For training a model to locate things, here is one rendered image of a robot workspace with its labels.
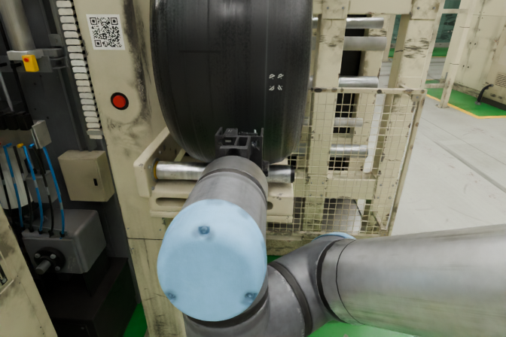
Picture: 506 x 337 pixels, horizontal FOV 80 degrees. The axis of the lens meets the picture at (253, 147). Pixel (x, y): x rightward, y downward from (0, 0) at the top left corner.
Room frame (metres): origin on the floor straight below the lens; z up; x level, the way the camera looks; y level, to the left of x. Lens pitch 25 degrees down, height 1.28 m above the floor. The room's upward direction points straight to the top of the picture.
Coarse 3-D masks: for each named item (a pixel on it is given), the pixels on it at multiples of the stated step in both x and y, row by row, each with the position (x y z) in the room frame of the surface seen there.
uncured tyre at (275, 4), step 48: (192, 0) 0.54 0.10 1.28; (240, 0) 0.54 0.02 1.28; (288, 0) 0.54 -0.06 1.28; (192, 48) 0.52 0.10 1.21; (240, 48) 0.52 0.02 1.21; (288, 48) 0.52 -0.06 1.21; (192, 96) 0.52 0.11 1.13; (240, 96) 0.52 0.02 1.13; (288, 96) 0.52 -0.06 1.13; (192, 144) 0.57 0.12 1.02; (288, 144) 0.57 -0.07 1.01
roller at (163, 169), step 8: (160, 168) 0.65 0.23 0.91; (168, 168) 0.65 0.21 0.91; (176, 168) 0.65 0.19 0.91; (184, 168) 0.65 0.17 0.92; (192, 168) 0.65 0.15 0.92; (200, 168) 0.64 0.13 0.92; (272, 168) 0.64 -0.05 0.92; (280, 168) 0.64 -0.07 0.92; (288, 168) 0.64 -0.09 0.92; (160, 176) 0.64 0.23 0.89; (168, 176) 0.64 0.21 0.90; (176, 176) 0.64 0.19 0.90; (184, 176) 0.64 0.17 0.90; (192, 176) 0.64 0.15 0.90; (272, 176) 0.63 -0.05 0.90; (280, 176) 0.63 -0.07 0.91; (288, 176) 0.63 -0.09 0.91
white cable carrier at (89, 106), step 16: (64, 0) 0.76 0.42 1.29; (64, 16) 0.75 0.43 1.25; (64, 32) 0.74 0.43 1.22; (80, 32) 0.75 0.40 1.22; (80, 48) 0.74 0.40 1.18; (80, 64) 0.74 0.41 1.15; (80, 80) 0.74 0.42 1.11; (80, 96) 0.74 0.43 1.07; (96, 112) 0.75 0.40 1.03; (96, 128) 0.75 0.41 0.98
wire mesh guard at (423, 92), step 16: (384, 96) 1.09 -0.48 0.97; (336, 112) 1.10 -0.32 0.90; (352, 112) 1.10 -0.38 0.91; (368, 112) 1.10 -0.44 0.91; (416, 112) 1.08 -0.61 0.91; (384, 128) 1.09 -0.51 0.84; (400, 128) 1.09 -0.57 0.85; (416, 128) 1.08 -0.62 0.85; (320, 160) 1.11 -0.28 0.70; (384, 176) 1.09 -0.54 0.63; (400, 176) 1.09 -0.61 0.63; (336, 192) 1.10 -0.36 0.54; (352, 192) 1.10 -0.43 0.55; (400, 192) 1.08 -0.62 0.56; (320, 208) 1.10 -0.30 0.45; (384, 208) 1.09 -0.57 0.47; (320, 224) 1.10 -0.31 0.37
